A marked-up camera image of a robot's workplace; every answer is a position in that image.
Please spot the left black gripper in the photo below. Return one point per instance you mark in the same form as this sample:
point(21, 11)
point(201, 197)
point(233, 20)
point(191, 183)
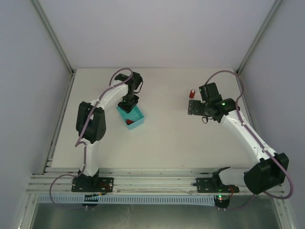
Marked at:
point(128, 106)

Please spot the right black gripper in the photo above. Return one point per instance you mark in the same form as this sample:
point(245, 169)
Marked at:
point(195, 107)

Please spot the red spring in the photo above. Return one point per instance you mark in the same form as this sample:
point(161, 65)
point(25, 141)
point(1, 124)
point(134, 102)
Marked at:
point(192, 94)
point(129, 122)

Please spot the teal plastic bin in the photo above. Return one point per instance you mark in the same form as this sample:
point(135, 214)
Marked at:
point(136, 115)

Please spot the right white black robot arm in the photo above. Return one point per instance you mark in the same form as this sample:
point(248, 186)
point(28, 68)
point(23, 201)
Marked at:
point(267, 167)

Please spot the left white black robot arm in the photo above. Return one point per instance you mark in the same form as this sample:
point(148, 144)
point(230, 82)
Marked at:
point(91, 126)

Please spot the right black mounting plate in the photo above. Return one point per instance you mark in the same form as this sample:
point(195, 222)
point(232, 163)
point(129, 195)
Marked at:
point(213, 185)

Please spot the black mounting plate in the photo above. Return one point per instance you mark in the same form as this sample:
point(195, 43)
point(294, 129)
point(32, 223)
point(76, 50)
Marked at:
point(213, 185)
point(92, 185)

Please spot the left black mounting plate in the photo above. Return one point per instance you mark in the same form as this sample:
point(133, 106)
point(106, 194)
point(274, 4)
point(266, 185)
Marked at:
point(92, 185)

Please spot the right aluminium table edge rail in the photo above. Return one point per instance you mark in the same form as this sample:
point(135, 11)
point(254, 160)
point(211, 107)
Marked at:
point(248, 111)

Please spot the aluminium table edge rail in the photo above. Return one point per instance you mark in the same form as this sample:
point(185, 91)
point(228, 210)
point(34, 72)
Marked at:
point(59, 120)
point(248, 111)

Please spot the left aluminium table edge rail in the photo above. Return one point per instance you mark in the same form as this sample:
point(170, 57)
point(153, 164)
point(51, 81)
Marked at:
point(59, 120)

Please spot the white slotted cable duct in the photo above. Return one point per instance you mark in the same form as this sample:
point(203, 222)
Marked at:
point(128, 199)

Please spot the left aluminium frame post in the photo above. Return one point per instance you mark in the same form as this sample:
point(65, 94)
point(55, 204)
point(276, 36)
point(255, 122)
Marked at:
point(49, 29)

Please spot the aluminium frame post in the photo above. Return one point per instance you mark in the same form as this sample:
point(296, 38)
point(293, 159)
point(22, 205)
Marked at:
point(49, 29)
point(269, 17)

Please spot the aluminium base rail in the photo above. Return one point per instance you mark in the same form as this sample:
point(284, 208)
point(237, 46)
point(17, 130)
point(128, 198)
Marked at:
point(126, 181)

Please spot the right aluminium frame post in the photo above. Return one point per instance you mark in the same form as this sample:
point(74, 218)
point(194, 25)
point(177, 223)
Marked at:
point(269, 17)

